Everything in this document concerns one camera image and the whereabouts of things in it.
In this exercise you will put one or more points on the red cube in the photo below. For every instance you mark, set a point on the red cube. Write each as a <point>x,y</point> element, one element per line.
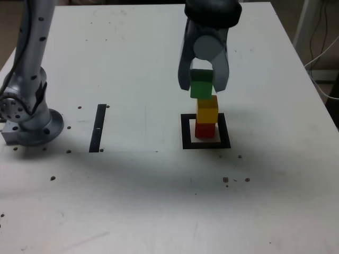
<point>204,131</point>

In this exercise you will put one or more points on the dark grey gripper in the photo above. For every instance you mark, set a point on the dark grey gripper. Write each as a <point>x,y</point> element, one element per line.
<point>212,31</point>

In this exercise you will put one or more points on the white frame post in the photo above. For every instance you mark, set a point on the white frame post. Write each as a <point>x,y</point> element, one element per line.
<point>304,23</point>

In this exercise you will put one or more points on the black tape square outline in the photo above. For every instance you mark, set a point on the black tape square outline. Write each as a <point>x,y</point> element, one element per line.
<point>185,132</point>

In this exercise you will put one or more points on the black tape strip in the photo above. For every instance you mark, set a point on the black tape strip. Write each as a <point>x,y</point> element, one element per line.
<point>97,127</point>

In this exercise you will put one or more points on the green cube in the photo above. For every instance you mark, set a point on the green cube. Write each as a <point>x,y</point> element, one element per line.
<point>201,88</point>

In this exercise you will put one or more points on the yellow cube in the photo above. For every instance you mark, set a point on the yellow cube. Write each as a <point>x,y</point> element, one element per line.
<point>207,113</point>

